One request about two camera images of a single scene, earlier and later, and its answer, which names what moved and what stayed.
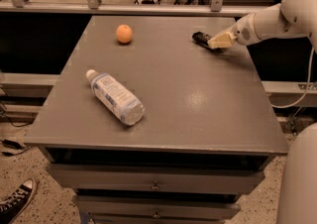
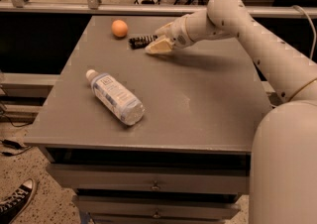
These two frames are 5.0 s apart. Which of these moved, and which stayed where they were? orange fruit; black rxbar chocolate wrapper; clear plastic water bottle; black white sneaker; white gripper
Moved: black rxbar chocolate wrapper; white gripper; orange fruit
Stayed: black white sneaker; clear plastic water bottle
